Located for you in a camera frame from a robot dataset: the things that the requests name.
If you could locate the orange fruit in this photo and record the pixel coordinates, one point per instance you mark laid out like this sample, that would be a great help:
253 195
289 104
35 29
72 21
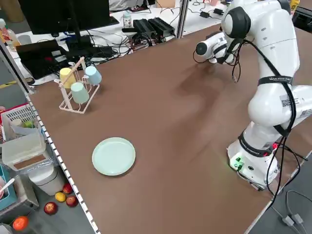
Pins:
20 223

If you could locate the aluminium frame post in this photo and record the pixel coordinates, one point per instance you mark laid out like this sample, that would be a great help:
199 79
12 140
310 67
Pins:
182 19

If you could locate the slanted aluminium frame bar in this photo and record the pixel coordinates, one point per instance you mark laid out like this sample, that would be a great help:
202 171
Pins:
14 68

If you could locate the small black power brick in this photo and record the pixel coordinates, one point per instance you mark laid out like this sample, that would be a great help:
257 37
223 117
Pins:
218 11
205 14

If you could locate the pale green cup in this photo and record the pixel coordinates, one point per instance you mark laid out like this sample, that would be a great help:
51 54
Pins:
79 92

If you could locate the red apple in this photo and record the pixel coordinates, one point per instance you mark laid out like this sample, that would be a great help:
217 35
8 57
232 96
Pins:
50 208
72 201
67 188

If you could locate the black monitor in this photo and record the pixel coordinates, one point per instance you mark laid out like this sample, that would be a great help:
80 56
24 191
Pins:
63 14

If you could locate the pale green plate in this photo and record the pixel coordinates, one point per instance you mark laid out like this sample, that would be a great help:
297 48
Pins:
113 156

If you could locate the yellow cup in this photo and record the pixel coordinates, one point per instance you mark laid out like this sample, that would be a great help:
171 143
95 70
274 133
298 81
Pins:
64 73

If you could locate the white bin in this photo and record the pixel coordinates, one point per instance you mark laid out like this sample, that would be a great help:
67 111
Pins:
47 181

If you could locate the orange juice bottle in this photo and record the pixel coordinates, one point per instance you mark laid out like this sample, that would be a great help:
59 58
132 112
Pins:
8 36

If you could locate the cardboard box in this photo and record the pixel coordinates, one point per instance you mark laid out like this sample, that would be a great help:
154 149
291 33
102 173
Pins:
165 3

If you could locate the yellow packet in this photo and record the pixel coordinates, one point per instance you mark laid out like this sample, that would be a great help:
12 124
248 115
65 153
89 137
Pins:
294 4

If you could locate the small printed white bottle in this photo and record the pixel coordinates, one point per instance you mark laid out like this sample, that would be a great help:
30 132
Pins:
127 20

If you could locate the pink cup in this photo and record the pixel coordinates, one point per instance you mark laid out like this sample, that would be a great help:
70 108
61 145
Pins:
214 2

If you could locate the black laptop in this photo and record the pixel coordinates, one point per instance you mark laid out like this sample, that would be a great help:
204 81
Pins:
39 58

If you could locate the grey cup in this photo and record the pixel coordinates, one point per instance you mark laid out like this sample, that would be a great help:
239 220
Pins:
24 39

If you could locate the white plastic basket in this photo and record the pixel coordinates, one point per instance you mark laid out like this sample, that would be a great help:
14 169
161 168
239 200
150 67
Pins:
19 114

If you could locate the yellow lemon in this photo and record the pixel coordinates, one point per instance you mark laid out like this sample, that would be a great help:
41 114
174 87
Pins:
60 196

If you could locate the translucent plastic box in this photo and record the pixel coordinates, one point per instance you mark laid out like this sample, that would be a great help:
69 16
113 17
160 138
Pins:
22 151

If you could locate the black power adapter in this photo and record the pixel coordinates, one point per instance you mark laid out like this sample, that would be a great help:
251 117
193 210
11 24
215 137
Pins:
162 24
143 26

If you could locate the light blue cup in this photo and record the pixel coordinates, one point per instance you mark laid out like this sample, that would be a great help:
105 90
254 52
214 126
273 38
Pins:
93 75

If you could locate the blue plastic basket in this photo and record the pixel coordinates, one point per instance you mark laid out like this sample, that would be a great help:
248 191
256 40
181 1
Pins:
5 195

